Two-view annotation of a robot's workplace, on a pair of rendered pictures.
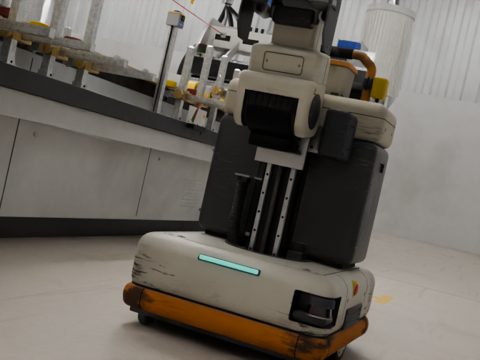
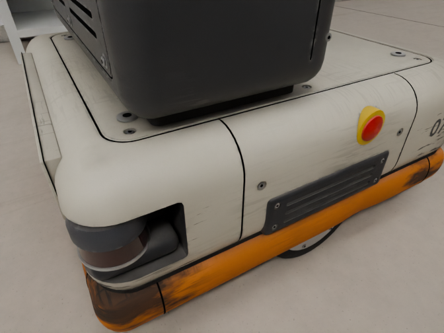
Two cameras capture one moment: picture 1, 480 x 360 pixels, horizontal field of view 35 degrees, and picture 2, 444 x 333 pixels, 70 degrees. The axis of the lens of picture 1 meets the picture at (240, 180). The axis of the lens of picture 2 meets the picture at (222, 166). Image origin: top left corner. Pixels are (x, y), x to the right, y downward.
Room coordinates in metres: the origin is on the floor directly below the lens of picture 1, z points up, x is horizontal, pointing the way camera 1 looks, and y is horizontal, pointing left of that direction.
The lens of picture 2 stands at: (2.92, 0.25, 0.44)
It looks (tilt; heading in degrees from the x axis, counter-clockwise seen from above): 36 degrees down; 219
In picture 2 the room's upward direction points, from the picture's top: straight up
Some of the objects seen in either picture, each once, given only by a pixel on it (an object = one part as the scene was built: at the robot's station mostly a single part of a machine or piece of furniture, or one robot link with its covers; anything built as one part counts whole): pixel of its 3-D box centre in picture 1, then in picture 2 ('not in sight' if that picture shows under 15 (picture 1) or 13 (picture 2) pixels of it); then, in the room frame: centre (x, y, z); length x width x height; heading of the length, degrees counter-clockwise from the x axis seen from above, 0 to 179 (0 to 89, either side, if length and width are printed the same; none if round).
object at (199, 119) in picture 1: (196, 117); not in sight; (4.34, 0.32, 0.75); 0.26 x 0.01 x 0.10; 161
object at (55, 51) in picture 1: (54, 50); not in sight; (2.98, 0.82, 0.81); 0.14 x 0.06 x 0.05; 161
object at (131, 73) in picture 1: (108, 69); not in sight; (3.20, 0.64, 0.80); 0.43 x 0.03 x 0.04; 71
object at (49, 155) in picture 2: not in sight; (41, 114); (2.76, -0.23, 0.23); 0.41 x 0.02 x 0.08; 69
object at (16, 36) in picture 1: (16, 33); not in sight; (2.75, 0.90, 0.82); 0.14 x 0.06 x 0.05; 161
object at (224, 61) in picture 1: (217, 94); not in sight; (4.61, 0.25, 0.93); 0.04 x 0.04 x 0.48; 71
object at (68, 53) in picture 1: (77, 55); not in sight; (2.97, 0.72, 0.81); 0.43 x 0.03 x 0.04; 71
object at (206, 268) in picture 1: (259, 288); (222, 105); (2.44, -0.14, 0.16); 0.67 x 0.64 x 0.25; 159
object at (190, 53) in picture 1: (182, 89); not in sight; (4.14, 0.41, 0.87); 0.04 x 0.04 x 0.48; 71
